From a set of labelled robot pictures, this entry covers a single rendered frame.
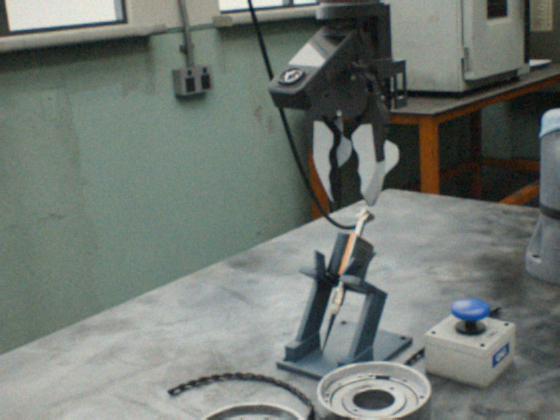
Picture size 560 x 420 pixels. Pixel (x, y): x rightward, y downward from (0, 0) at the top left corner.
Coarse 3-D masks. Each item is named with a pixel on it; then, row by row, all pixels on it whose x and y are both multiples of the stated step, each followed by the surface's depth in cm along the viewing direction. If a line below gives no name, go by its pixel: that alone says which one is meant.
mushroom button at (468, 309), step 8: (456, 304) 76; (464, 304) 76; (472, 304) 76; (480, 304) 76; (456, 312) 76; (464, 312) 75; (472, 312) 75; (480, 312) 75; (488, 312) 75; (464, 320) 77; (472, 320) 75
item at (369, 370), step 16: (352, 368) 72; (368, 368) 73; (384, 368) 72; (400, 368) 72; (320, 384) 69; (336, 384) 71; (368, 384) 71; (400, 384) 71; (416, 384) 70; (320, 400) 67; (352, 400) 68; (368, 400) 70; (384, 400) 70; (400, 400) 68; (320, 416) 67; (336, 416) 64; (352, 416) 64; (368, 416) 66; (384, 416) 65; (400, 416) 63; (416, 416) 64
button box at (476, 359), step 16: (448, 320) 79; (480, 320) 79; (496, 320) 79; (432, 336) 76; (448, 336) 76; (464, 336) 76; (480, 336) 75; (496, 336) 75; (512, 336) 77; (432, 352) 77; (448, 352) 75; (464, 352) 74; (480, 352) 73; (496, 352) 74; (512, 352) 78; (432, 368) 77; (448, 368) 76; (464, 368) 75; (480, 368) 73; (496, 368) 75; (480, 384) 74
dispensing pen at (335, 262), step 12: (360, 216) 82; (372, 216) 84; (360, 228) 82; (336, 240) 81; (348, 240) 80; (336, 252) 81; (336, 264) 80; (336, 276) 81; (336, 288) 81; (336, 300) 80; (336, 312) 80; (324, 348) 80
